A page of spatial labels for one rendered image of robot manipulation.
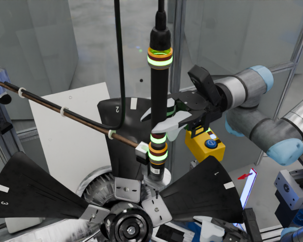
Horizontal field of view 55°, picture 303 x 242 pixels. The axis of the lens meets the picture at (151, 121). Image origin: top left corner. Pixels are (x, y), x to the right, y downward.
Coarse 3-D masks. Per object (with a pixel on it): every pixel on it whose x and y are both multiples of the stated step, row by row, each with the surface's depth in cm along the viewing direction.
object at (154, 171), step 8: (160, 16) 46; (160, 24) 46; (152, 32) 47; (160, 32) 47; (168, 32) 47; (152, 40) 48; (160, 40) 47; (168, 40) 48; (152, 48) 49; (160, 48) 48; (168, 48) 49; (152, 168) 70; (160, 168) 69; (152, 176) 72; (160, 176) 72
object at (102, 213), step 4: (88, 208) 77; (92, 208) 76; (96, 208) 76; (100, 208) 76; (104, 208) 77; (84, 212) 78; (88, 212) 78; (92, 212) 78; (100, 212) 78; (104, 212) 78; (108, 212) 77; (84, 216) 80; (88, 216) 80; (96, 216) 79; (100, 216) 79; (104, 216) 79; (88, 220) 81; (92, 220) 81; (96, 220) 81; (100, 220) 81
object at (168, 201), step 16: (208, 160) 95; (192, 176) 92; (208, 176) 92; (224, 176) 92; (160, 192) 89; (176, 192) 88; (192, 192) 88; (208, 192) 88; (224, 192) 89; (176, 208) 84; (192, 208) 84; (208, 208) 85; (224, 208) 86; (240, 208) 87
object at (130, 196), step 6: (120, 180) 83; (126, 180) 82; (132, 180) 81; (114, 186) 84; (120, 186) 83; (126, 186) 82; (132, 186) 81; (138, 186) 80; (114, 192) 84; (120, 192) 83; (126, 192) 82; (132, 192) 81; (138, 192) 80; (120, 198) 83; (126, 198) 82; (132, 198) 81; (138, 198) 79
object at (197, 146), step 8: (200, 136) 123; (208, 136) 123; (216, 136) 123; (192, 144) 125; (200, 144) 120; (216, 144) 119; (192, 152) 127; (200, 152) 120; (208, 152) 116; (216, 152) 119; (200, 160) 122
